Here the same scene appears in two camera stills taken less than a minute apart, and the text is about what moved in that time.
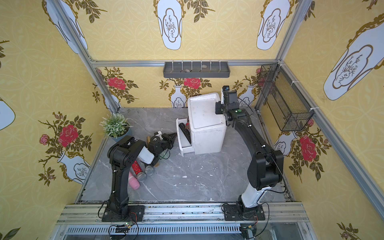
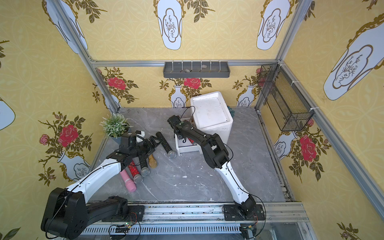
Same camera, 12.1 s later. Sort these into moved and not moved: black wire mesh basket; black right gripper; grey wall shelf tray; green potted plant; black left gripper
Moved: black right gripper; black left gripper
Not moved: black wire mesh basket; grey wall shelf tray; green potted plant
